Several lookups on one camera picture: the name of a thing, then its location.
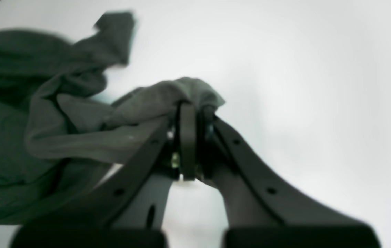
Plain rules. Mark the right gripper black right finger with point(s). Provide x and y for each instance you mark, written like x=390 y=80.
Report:
x=263 y=210

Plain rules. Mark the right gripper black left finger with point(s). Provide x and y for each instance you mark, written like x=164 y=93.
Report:
x=127 y=210

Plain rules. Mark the dark grey t-shirt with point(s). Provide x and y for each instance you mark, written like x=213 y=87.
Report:
x=57 y=143

